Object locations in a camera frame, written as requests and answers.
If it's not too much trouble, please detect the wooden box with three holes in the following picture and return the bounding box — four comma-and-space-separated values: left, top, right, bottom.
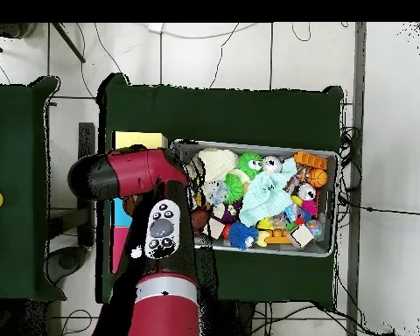
110, 130, 169, 275

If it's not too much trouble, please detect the green spiky ball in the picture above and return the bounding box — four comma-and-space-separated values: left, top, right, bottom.
223, 172, 245, 204

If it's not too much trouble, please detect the cream waffle cloth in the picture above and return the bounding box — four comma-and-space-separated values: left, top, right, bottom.
194, 148, 238, 192

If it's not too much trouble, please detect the green spiky toy with eyes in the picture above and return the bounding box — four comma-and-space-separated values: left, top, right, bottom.
235, 151, 264, 179

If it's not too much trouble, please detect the mint waffle cloth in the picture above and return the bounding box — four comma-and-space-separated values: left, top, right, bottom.
238, 158, 298, 228

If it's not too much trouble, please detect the blue spiky ball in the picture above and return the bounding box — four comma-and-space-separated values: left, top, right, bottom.
227, 221, 259, 250

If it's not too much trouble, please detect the silver drink can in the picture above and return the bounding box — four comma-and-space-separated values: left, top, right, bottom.
262, 156, 283, 173

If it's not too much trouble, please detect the dark green table cloth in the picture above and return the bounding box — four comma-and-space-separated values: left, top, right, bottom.
0, 75, 67, 303
95, 73, 344, 309

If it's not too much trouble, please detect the plain wooden cube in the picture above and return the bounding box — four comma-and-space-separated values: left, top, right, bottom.
286, 223, 314, 249

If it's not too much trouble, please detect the orange toy basketball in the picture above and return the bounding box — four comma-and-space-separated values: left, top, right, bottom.
305, 168, 328, 188

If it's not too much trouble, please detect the shallow wire mesh bin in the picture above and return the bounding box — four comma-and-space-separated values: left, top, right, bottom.
170, 139, 339, 258

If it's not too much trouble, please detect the thick black floor cable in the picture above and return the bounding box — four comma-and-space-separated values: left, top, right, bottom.
338, 195, 420, 217

